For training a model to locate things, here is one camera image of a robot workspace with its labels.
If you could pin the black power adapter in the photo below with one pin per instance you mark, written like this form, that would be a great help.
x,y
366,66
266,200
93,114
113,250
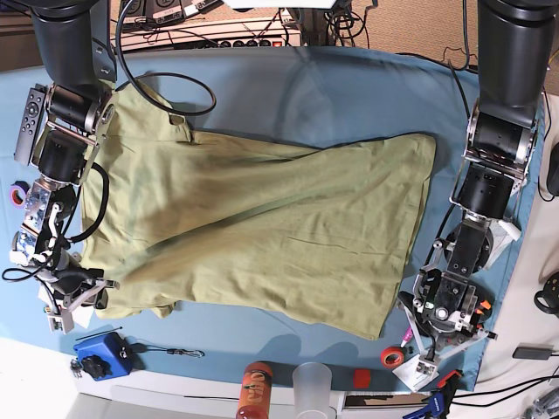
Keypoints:
x,y
532,353

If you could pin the black power strip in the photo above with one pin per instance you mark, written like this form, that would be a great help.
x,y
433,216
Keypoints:
x,y
260,42

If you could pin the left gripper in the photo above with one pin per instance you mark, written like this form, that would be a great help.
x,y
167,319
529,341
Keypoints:
x,y
433,345

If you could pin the grey remote control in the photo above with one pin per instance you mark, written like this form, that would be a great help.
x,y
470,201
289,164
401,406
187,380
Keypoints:
x,y
30,124

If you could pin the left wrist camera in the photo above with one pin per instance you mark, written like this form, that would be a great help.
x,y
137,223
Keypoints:
x,y
427,368

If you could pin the frosted plastic cup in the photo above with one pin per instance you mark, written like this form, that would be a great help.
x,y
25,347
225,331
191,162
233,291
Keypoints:
x,y
311,389

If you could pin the blue table cloth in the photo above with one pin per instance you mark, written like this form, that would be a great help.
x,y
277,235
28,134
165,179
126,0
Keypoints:
x,y
319,97

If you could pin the white square card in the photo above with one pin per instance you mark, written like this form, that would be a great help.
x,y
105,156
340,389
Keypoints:
x,y
407,374

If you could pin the white paper card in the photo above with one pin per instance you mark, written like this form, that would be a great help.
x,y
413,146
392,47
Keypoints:
x,y
80,307

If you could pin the orange tape roll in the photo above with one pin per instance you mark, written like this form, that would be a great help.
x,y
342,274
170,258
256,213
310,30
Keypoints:
x,y
392,357

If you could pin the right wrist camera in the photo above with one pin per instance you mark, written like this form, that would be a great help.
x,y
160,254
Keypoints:
x,y
61,322

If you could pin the orange drink can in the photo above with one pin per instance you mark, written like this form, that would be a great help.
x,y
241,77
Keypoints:
x,y
255,395

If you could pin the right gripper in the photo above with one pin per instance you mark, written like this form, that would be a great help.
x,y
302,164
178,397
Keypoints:
x,y
74,279

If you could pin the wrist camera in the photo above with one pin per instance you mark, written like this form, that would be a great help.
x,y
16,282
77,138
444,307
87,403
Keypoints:
x,y
61,322
427,368

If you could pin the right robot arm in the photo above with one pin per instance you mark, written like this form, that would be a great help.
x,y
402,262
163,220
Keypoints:
x,y
63,127

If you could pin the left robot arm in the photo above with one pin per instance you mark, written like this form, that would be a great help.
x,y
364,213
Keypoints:
x,y
514,45

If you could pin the black computer mouse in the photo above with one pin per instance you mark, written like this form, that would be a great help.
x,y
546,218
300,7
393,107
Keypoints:
x,y
552,179

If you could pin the pink glue tube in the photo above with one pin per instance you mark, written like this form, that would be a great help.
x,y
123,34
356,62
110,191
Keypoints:
x,y
408,336

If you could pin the blue bar clamp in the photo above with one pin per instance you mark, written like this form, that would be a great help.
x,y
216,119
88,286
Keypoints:
x,y
438,404

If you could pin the black zip tie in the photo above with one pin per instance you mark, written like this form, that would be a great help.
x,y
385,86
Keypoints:
x,y
98,333

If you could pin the blue box with knob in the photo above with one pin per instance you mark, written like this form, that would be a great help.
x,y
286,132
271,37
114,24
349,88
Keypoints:
x,y
105,356

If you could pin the olive green t-shirt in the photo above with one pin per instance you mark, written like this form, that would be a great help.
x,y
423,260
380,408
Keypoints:
x,y
320,235

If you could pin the orange black utility knife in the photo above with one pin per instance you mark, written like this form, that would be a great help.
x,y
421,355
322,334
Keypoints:
x,y
484,309

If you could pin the purple tape roll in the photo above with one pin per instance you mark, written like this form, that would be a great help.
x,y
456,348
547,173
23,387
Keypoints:
x,y
18,193

